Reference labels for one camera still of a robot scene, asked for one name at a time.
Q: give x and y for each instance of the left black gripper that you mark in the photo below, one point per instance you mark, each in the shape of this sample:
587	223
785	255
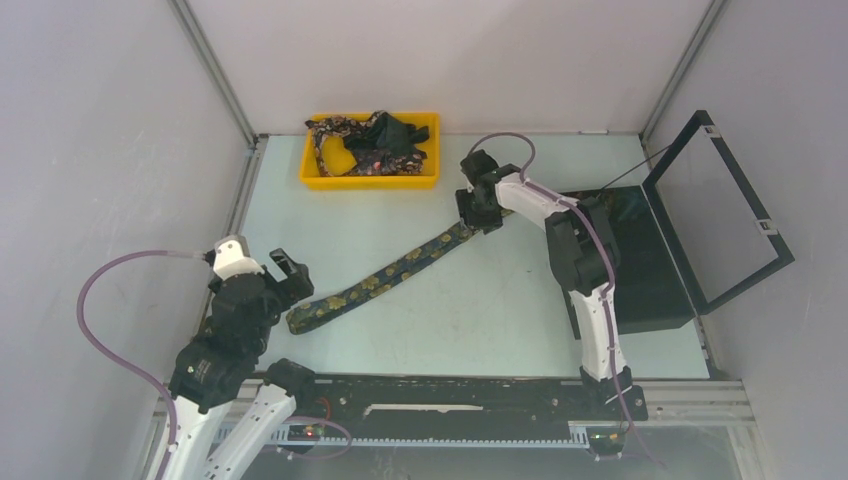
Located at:
298	282

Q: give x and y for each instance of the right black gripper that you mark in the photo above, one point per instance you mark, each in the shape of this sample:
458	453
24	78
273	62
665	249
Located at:
469	218

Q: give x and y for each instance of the navy gold floral tie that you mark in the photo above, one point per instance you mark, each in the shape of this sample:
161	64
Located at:
314	314

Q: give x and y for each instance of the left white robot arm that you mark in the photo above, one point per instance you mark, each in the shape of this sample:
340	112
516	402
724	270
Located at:
210	371

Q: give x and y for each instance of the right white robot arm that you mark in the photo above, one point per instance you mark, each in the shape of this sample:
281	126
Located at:
583	256

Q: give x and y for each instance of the rolled ties in box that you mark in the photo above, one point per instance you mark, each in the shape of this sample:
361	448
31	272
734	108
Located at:
614	202

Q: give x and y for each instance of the black pink floral tie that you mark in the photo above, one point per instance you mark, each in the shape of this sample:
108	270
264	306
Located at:
366	162

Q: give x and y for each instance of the dark green tie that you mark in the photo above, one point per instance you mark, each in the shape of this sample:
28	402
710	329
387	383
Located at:
383	131

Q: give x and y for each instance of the yellow plastic bin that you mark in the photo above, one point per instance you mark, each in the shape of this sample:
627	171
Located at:
339	160

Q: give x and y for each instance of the black storage box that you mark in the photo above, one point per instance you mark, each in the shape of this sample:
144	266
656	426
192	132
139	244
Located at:
650	296

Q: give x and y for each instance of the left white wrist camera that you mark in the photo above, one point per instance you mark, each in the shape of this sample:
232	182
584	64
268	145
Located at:
230	257

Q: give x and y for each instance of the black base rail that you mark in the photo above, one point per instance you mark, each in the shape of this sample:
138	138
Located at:
460	409

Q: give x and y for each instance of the black box lid frame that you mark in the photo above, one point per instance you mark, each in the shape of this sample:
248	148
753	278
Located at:
719	233

